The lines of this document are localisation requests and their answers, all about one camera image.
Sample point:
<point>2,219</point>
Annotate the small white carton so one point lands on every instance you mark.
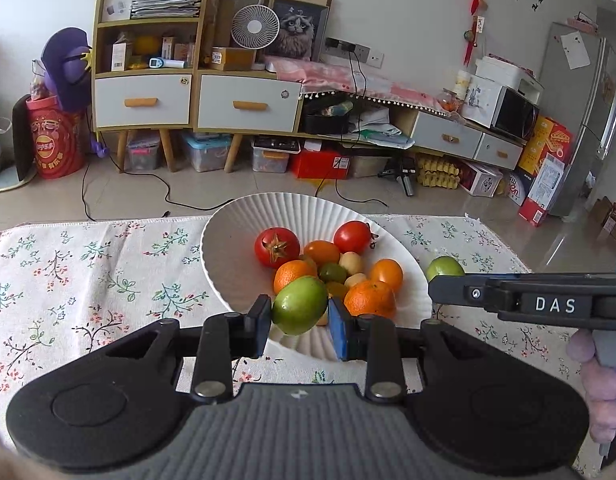
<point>119,57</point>

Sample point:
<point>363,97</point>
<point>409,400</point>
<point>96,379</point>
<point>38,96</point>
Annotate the small orange mandarin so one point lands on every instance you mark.
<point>293,277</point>

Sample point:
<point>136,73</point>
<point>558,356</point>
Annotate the red white carton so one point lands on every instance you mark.
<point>542,195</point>

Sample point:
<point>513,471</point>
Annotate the glass jar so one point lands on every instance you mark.
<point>450,102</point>

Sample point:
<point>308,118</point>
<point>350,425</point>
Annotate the white cabinet drawer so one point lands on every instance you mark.
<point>138,90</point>
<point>248,90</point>

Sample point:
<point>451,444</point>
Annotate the red box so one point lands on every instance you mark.
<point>318,165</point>

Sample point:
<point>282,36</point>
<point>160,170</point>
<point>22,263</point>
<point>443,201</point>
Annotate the low wooden console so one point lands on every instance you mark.
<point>406,125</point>

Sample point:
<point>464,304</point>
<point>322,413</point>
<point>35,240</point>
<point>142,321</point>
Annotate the person's right hand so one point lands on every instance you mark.
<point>600,385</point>

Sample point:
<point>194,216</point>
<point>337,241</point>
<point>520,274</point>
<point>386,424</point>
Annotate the brown longan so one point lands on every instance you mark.
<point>350,261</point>
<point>322,319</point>
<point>356,280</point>

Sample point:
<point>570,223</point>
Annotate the black hand-held tool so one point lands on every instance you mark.
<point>405,175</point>

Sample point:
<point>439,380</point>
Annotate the orange carton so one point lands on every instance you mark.
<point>550,140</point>

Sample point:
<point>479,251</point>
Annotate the black bag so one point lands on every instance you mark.
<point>325,122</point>

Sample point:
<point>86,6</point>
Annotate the small red tomato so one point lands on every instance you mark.
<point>352,237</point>

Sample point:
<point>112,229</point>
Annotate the purple plush hat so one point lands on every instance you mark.
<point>63,60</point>

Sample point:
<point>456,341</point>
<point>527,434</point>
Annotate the wall power strip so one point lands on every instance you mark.
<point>360,54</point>

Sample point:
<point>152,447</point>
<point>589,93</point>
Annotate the wooden cabinet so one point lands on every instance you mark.
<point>99,35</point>

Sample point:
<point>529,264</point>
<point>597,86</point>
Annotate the black upright panel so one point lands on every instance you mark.
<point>22,140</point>

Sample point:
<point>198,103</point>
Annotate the small white desk fan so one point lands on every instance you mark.
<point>255,26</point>

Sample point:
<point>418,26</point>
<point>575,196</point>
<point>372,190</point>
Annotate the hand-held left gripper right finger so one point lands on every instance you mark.
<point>340,332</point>

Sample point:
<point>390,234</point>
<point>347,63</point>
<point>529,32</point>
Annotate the white patterned carton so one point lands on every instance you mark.
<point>482,180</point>

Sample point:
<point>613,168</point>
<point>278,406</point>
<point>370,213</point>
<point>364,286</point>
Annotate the white blue thermometer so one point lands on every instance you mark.
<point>168,63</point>

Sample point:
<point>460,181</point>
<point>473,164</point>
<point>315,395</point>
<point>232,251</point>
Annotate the stack of yellow egg cartons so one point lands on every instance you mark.
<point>437,172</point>

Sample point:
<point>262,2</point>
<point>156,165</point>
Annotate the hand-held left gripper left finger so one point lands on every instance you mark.
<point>260,325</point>

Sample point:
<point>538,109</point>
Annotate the pink cloth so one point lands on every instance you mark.
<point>328,77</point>

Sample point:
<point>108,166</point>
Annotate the white console drawer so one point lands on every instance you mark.
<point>447,132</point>
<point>497,152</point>

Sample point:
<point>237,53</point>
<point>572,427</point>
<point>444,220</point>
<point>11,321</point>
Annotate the silver refrigerator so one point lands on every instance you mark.
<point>572,135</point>

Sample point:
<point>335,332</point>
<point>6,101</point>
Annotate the blue lid storage box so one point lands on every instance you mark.
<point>205,155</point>

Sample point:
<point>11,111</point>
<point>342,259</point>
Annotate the small cardboard box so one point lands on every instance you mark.
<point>605,212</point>

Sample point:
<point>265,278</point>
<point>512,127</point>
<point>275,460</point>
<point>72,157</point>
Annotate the dark lid storage box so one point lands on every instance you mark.
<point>270,160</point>

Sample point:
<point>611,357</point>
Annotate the large red tomato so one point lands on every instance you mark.
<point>275,247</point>

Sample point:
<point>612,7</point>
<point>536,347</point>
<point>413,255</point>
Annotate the white ribbed plate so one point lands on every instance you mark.
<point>238,240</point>

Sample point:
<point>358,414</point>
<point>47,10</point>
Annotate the white shelf box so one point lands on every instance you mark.
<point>118,5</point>

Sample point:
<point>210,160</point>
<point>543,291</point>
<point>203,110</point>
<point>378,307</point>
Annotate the red bucket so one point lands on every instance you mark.
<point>53,145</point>

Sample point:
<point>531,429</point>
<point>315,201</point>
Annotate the plain white box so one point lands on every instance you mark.
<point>507,72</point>

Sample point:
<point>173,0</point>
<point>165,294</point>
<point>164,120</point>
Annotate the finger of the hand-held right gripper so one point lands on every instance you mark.
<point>452,291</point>

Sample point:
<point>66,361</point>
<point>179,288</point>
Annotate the black microwave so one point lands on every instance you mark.
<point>512,112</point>

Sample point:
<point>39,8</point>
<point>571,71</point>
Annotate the green cherry tomato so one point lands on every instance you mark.
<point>333,272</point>

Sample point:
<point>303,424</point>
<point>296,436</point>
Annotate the large orange mandarin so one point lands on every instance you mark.
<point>370,299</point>

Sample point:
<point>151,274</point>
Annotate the framed cat picture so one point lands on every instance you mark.
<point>298,30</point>

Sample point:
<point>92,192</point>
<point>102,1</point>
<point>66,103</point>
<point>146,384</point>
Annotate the small clear storage box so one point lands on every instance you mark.
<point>143,155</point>

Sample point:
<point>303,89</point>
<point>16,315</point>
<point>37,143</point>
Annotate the yellow-green cherry tomato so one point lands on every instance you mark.
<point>336,290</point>

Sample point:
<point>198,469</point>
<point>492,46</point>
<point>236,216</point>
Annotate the orange cherry tomato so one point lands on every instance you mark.
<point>322,252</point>
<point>386,274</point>

